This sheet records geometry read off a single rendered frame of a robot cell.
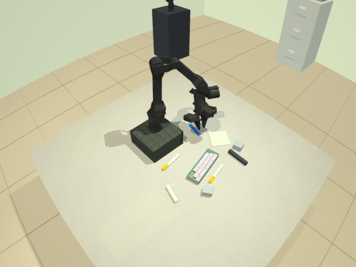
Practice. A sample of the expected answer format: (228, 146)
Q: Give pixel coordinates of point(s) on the white sheet of paper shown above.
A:
(218, 138)

